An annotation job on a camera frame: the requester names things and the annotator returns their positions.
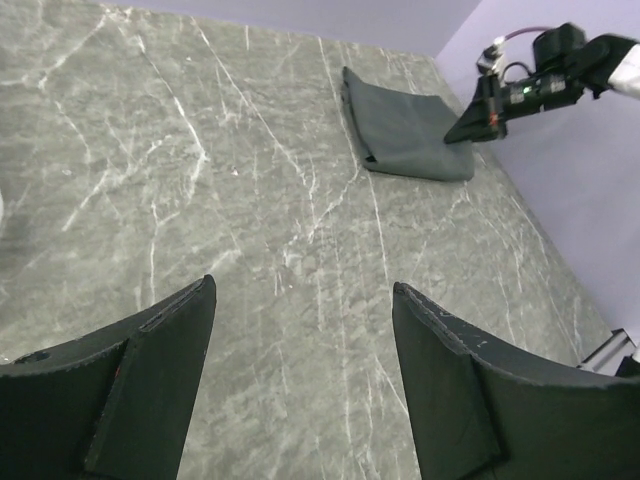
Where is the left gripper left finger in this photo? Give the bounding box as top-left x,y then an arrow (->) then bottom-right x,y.
1,275 -> 216,479

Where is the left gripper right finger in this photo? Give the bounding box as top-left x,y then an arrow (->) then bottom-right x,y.
392,283 -> 639,479

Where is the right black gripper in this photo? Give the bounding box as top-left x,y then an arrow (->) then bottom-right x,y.
444,74 -> 584,144

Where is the dark grey t shirt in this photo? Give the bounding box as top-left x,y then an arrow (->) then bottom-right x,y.
341,67 -> 475,183

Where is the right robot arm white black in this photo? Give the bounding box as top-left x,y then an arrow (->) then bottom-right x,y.
444,22 -> 639,144

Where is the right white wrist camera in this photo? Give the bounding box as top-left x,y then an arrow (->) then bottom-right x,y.
476,36 -> 507,77

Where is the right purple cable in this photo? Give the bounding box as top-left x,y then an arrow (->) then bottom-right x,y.
502,24 -> 554,44

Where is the aluminium frame rail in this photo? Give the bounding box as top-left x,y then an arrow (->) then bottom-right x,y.
577,329 -> 639,376

